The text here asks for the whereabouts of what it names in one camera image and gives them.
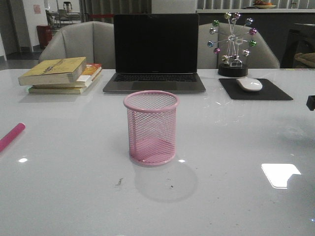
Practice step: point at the white computer mouse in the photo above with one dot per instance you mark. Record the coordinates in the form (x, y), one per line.
(249, 84)

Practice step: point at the pink red marker pen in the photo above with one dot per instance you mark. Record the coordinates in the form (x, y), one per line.
(11, 135)

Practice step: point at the grey left armchair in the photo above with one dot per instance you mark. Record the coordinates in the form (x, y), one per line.
(93, 40)

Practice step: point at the orange white middle book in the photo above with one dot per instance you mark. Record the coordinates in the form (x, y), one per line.
(90, 73)

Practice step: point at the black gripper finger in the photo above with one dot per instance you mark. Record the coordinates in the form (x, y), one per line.
(311, 102)

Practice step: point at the yellow top book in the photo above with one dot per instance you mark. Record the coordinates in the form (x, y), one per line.
(54, 71)

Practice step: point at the grey armchair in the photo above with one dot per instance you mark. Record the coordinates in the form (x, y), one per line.
(261, 55)
(93, 40)

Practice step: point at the grey open laptop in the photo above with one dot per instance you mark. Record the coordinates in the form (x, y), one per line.
(156, 52)

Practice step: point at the pink mesh pen holder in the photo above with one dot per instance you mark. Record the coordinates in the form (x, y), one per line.
(151, 120)

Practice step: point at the grey right armchair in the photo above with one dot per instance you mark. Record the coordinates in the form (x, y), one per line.
(261, 55)

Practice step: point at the fruit bowl on counter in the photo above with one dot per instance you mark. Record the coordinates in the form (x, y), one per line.
(261, 4)

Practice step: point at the black mouse pad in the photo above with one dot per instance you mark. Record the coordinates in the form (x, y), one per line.
(269, 91)

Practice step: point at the pale bottom book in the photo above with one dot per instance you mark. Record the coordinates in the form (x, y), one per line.
(73, 88)

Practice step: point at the red bin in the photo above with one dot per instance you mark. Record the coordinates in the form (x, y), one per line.
(44, 33)

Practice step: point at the ferris wheel desk ornament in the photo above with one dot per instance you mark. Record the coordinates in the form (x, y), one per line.
(234, 45)

